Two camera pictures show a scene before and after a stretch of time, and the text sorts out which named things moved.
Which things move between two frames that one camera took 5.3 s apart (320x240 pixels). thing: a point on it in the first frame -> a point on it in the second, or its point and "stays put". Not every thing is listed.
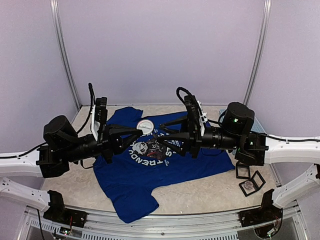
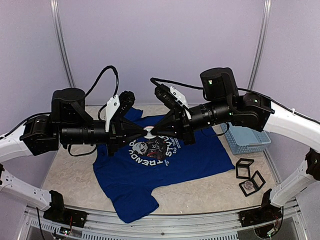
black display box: [252, 185] stays put
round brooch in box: [248, 184] stays put
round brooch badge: [146, 125] -> [149, 135]
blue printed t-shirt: [133, 171] stays put
